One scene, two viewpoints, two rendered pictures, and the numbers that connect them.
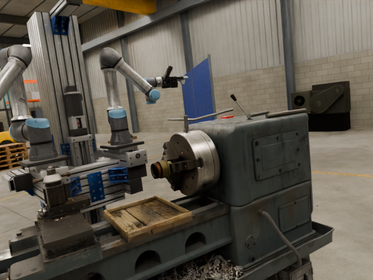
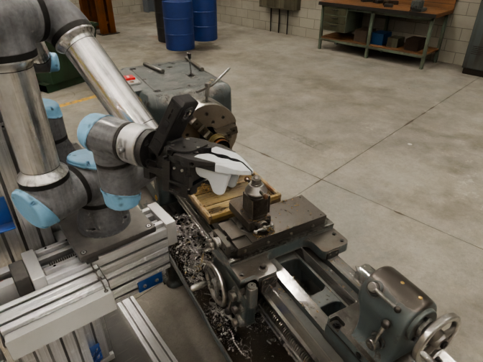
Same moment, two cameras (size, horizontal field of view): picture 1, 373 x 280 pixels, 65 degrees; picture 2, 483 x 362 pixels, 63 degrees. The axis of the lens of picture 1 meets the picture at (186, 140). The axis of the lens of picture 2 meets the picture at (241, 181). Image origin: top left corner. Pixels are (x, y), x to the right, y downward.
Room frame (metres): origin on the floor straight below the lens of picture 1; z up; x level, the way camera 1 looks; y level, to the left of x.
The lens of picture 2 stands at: (1.23, 1.75, 1.88)
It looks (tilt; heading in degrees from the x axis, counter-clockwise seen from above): 32 degrees down; 271
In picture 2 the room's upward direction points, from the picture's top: straight up
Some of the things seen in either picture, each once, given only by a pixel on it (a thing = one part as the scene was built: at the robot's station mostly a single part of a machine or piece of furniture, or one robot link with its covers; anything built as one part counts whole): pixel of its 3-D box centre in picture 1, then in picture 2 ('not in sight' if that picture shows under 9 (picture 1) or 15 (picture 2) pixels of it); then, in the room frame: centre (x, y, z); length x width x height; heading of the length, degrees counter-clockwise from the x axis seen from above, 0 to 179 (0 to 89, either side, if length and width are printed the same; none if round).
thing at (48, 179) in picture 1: (52, 177); (256, 187); (1.21, 0.58, 1.13); 0.08 x 0.08 x 0.03
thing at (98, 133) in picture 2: not in sight; (110, 137); (1.50, 1.07, 1.56); 0.11 x 0.08 x 0.09; 150
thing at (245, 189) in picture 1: (246, 151); (172, 110); (1.67, -0.34, 1.06); 0.59 x 0.48 x 0.39; 120
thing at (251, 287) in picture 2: not in sight; (251, 294); (1.22, 0.80, 0.84); 0.04 x 0.04 x 0.10; 30
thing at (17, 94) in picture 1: (18, 95); (27, 119); (1.73, 0.94, 1.54); 0.15 x 0.12 x 0.55; 60
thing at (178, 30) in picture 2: not in sight; (178, 24); (2.66, -6.45, 0.44); 0.59 x 0.59 x 0.88
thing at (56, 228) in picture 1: (61, 224); (269, 224); (1.15, 0.55, 0.95); 0.43 x 0.17 x 0.05; 30
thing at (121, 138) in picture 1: (120, 136); (53, 147); (1.97, 0.44, 1.21); 0.15 x 0.15 x 0.10
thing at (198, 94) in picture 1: (196, 109); not in sight; (8.32, -0.37, 1.18); 4.12 x 0.80 x 2.35; 9
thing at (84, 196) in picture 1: (64, 208); (251, 215); (1.22, 0.56, 0.99); 0.20 x 0.10 x 0.05; 120
